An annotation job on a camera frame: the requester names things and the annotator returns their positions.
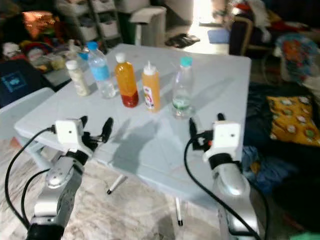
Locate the teal-capped clear water bottle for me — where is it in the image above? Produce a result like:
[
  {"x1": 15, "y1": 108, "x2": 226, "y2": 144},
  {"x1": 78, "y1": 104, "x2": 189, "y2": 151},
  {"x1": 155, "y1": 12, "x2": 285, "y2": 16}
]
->
[{"x1": 171, "y1": 55, "x2": 196, "y2": 120}]

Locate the small cream white-capped bottle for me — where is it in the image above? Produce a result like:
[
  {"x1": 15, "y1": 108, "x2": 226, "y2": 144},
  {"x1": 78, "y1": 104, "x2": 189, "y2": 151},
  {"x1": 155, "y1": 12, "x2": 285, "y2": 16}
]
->
[{"x1": 65, "y1": 59, "x2": 90, "y2": 98}]

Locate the white folding table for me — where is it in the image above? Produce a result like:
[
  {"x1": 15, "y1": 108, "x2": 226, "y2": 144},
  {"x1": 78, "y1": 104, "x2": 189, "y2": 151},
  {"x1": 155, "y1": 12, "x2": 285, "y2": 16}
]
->
[{"x1": 13, "y1": 42, "x2": 252, "y2": 227}]

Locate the orange juice bottle white cap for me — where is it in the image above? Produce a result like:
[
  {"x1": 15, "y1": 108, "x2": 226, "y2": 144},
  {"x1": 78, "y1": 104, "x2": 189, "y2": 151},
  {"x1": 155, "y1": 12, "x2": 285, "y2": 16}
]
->
[{"x1": 114, "y1": 52, "x2": 140, "y2": 109}]

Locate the blue-capped clear water bottle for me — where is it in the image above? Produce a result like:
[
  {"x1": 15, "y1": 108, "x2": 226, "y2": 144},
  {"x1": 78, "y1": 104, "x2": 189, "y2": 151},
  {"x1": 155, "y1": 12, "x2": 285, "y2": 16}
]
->
[{"x1": 86, "y1": 41, "x2": 117, "y2": 100}]

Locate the yellow squeeze sauce bottle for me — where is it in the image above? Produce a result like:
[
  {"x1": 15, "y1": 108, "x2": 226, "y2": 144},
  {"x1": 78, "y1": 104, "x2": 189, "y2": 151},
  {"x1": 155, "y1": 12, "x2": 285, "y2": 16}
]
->
[{"x1": 141, "y1": 60, "x2": 162, "y2": 113}]

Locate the white plastic chair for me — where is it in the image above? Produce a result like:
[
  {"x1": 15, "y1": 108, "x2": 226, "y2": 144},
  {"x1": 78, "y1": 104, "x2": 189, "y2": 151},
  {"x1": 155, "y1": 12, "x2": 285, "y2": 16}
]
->
[{"x1": 0, "y1": 87, "x2": 56, "y2": 153}]

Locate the small blue cup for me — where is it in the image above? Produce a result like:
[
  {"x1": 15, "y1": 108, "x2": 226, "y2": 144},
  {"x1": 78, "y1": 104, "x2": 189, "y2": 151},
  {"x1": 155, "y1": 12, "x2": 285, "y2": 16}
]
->
[{"x1": 78, "y1": 48, "x2": 90, "y2": 62}]

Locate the blue crumpled cloth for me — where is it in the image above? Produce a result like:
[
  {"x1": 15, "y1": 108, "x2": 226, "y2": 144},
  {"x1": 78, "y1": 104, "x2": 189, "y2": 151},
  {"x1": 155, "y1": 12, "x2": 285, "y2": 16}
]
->
[{"x1": 242, "y1": 145, "x2": 300, "y2": 195}]

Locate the yellow patterned cushion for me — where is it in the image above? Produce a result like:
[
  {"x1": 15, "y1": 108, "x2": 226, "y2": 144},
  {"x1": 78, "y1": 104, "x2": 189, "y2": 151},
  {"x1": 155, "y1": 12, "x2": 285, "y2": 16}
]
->
[{"x1": 265, "y1": 94, "x2": 317, "y2": 147}]

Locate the dark blue logo cushion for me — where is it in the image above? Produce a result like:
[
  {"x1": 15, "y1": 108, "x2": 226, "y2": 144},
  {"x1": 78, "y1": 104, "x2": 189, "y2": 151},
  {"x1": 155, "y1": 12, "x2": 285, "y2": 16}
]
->
[{"x1": 0, "y1": 59, "x2": 52, "y2": 108}]

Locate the dark chair with yellow trim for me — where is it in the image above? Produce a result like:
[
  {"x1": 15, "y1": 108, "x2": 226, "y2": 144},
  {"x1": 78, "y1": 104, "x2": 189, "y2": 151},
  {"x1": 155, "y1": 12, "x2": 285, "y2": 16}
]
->
[{"x1": 228, "y1": 13, "x2": 278, "y2": 57}]

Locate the dark slippers pair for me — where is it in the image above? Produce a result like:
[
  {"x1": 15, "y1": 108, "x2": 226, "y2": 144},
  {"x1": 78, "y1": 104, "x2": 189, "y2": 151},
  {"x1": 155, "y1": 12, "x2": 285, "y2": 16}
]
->
[{"x1": 165, "y1": 33, "x2": 201, "y2": 49}]

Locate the white drawer unit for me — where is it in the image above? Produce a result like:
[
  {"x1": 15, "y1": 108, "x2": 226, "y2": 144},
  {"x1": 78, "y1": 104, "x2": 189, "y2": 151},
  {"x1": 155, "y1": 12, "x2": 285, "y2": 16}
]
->
[{"x1": 56, "y1": 0, "x2": 123, "y2": 45}]

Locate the colourful patterned bag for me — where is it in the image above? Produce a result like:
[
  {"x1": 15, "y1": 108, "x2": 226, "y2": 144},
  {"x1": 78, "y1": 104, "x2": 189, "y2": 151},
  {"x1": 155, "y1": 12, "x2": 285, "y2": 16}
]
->
[{"x1": 275, "y1": 32, "x2": 320, "y2": 83}]

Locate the orange patterned bag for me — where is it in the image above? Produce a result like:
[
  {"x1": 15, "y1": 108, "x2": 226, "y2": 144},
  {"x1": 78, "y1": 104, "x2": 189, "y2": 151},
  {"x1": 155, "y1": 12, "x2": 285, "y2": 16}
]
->
[{"x1": 22, "y1": 10, "x2": 62, "y2": 40}]

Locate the white plastic stool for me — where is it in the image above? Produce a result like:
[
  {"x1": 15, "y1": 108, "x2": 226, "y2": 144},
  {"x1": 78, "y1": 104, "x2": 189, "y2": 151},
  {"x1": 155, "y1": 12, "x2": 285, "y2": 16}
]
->
[{"x1": 129, "y1": 5, "x2": 168, "y2": 48}]

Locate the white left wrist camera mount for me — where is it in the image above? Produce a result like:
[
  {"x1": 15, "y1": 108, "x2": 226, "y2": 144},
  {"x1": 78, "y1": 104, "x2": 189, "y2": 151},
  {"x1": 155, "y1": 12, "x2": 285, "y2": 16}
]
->
[{"x1": 54, "y1": 118, "x2": 85, "y2": 152}]

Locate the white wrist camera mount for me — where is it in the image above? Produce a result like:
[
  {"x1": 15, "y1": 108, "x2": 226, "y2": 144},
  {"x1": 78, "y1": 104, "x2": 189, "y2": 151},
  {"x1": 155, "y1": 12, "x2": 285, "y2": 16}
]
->
[
  {"x1": 54, "y1": 118, "x2": 85, "y2": 152},
  {"x1": 202, "y1": 120, "x2": 242, "y2": 163}
]

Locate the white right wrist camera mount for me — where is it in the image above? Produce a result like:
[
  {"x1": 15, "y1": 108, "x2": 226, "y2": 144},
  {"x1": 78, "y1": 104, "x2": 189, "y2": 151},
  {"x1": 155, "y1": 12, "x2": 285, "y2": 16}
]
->
[{"x1": 202, "y1": 120, "x2": 242, "y2": 163}]

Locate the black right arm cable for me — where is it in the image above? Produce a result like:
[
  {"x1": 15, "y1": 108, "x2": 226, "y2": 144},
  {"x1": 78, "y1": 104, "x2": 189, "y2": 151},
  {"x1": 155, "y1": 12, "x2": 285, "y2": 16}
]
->
[{"x1": 183, "y1": 137, "x2": 264, "y2": 240}]

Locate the short black left arm cable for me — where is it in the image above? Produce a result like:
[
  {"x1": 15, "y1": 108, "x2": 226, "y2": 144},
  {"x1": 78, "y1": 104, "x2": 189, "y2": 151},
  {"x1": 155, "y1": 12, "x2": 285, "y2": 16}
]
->
[{"x1": 21, "y1": 168, "x2": 52, "y2": 225}]

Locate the long black left arm cable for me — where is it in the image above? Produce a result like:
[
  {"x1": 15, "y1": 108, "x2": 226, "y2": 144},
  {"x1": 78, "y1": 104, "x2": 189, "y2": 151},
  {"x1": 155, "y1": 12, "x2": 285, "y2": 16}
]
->
[{"x1": 4, "y1": 126, "x2": 57, "y2": 230}]

